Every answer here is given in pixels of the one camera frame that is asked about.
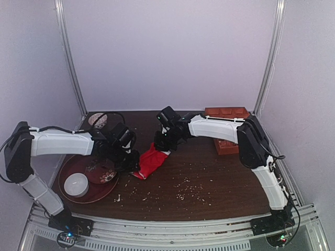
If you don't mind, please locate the red white underwear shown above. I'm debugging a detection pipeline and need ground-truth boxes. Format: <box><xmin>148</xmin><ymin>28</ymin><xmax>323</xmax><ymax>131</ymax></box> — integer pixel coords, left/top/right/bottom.
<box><xmin>130</xmin><ymin>143</ymin><xmax>171</xmax><ymax>180</ymax></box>

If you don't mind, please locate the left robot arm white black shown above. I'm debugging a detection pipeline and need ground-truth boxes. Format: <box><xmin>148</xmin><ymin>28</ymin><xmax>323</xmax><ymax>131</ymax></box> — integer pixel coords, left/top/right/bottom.
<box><xmin>1</xmin><ymin>121</ymin><xmax>140</xmax><ymax>216</ymax></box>

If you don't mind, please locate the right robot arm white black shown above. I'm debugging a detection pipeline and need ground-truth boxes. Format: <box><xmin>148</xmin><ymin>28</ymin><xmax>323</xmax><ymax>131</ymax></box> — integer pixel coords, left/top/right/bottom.
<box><xmin>154</xmin><ymin>106</ymin><xmax>291</xmax><ymax>213</ymax></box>

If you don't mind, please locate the red floral plate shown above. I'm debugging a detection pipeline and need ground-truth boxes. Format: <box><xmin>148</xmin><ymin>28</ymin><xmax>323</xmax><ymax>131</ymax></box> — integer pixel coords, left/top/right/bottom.
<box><xmin>84</xmin><ymin>158</ymin><xmax>117</xmax><ymax>185</ymax></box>

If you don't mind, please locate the small patterned white bowl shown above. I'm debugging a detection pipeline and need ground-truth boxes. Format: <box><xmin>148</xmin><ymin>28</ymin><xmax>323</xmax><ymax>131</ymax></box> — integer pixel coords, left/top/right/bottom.
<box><xmin>88</xmin><ymin>112</ymin><xmax>108</xmax><ymax>129</ymax></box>

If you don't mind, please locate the large dark red tray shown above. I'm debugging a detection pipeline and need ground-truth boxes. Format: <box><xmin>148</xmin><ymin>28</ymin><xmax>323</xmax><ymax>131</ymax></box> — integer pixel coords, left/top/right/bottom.
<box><xmin>58</xmin><ymin>155</ymin><xmax>118</xmax><ymax>204</ymax></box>

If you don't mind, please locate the white round cup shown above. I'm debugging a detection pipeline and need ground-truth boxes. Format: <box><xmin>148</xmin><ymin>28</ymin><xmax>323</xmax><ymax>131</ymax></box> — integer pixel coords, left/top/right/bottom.
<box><xmin>63</xmin><ymin>173</ymin><xmax>89</xmax><ymax>198</ymax></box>

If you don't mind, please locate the orange compartment tray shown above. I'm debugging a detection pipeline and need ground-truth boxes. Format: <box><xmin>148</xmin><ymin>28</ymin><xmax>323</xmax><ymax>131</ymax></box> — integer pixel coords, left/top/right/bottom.
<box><xmin>205</xmin><ymin>107</ymin><xmax>250</xmax><ymax>155</ymax></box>

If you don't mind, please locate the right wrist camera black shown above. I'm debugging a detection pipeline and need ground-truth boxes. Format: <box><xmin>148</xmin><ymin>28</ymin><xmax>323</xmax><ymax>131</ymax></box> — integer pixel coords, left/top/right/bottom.
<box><xmin>157</xmin><ymin>106</ymin><xmax>181</xmax><ymax>128</ymax></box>

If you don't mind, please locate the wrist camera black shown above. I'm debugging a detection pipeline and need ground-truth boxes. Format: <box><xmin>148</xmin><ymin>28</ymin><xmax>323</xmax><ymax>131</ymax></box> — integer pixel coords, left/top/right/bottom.
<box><xmin>108</xmin><ymin>122</ymin><xmax>136</xmax><ymax>151</ymax></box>
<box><xmin>157</xmin><ymin>106</ymin><xmax>181</xmax><ymax>128</ymax></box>

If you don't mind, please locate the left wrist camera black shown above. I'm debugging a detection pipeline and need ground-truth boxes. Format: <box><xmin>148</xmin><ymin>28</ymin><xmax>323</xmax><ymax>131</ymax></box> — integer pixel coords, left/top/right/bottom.
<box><xmin>108</xmin><ymin>122</ymin><xmax>136</xmax><ymax>151</ymax></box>

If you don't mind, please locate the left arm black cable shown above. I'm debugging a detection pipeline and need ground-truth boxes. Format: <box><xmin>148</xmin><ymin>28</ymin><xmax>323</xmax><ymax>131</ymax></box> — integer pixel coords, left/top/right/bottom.
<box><xmin>93</xmin><ymin>111</ymin><xmax>126</xmax><ymax>129</ymax></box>

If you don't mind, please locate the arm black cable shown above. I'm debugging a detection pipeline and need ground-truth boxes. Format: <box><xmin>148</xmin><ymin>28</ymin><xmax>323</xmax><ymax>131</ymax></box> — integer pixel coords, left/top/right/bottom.
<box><xmin>269</xmin><ymin>154</ymin><xmax>302</xmax><ymax>245</ymax></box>
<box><xmin>93</xmin><ymin>111</ymin><xmax>126</xmax><ymax>129</ymax></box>

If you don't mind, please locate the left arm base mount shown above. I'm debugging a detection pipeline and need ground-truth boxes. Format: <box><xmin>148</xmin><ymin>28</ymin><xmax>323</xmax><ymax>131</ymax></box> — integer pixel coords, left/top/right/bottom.
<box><xmin>48</xmin><ymin>210</ymin><xmax>94</xmax><ymax>236</ymax></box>

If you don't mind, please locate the aluminium front rail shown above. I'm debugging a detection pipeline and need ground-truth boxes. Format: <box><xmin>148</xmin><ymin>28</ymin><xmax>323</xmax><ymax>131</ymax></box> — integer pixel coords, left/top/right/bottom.
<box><xmin>18</xmin><ymin>204</ymin><xmax>330</xmax><ymax>250</ymax></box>

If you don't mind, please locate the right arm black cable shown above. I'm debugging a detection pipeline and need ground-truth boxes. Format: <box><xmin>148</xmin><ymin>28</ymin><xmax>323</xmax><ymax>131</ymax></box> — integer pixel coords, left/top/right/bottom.
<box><xmin>269</xmin><ymin>154</ymin><xmax>302</xmax><ymax>245</ymax></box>

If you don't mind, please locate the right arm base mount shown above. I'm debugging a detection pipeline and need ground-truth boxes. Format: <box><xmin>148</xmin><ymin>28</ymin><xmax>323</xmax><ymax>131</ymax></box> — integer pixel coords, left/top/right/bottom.
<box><xmin>250</xmin><ymin>212</ymin><xmax>295</xmax><ymax>236</ymax></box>

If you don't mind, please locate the left aluminium frame post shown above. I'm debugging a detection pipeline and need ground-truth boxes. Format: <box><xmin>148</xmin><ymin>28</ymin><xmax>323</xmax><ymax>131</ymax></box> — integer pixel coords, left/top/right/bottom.
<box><xmin>54</xmin><ymin>0</ymin><xmax>87</xmax><ymax>117</ymax></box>

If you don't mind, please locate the aluminium frame post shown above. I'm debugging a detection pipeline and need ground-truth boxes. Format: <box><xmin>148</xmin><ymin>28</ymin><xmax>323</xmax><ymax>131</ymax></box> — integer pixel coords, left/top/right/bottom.
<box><xmin>54</xmin><ymin>0</ymin><xmax>87</xmax><ymax>117</ymax></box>
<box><xmin>253</xmin><ymin>0</ymin><xmax>287</xmax><ymax>117</ymax></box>

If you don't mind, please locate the right aluminium frame post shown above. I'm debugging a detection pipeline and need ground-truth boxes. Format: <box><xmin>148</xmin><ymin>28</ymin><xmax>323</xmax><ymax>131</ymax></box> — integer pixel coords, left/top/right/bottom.
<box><xmin>253</xmin><ymin>0</ymin><xmax>287</xmax><ymax>117</ymax></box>

